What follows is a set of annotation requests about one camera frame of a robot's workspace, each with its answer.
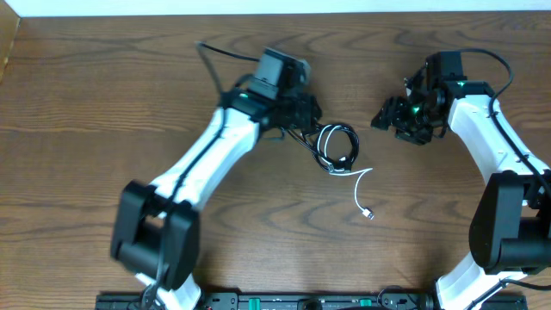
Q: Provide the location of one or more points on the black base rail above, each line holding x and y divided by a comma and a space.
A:
390, 299

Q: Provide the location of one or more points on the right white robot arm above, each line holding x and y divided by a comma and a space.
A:
509, 236

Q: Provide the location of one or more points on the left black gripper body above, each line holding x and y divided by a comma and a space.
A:
295, 114

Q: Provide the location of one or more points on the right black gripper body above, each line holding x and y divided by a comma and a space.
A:
411, 121

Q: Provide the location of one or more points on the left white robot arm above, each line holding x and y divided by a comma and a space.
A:
157, 226

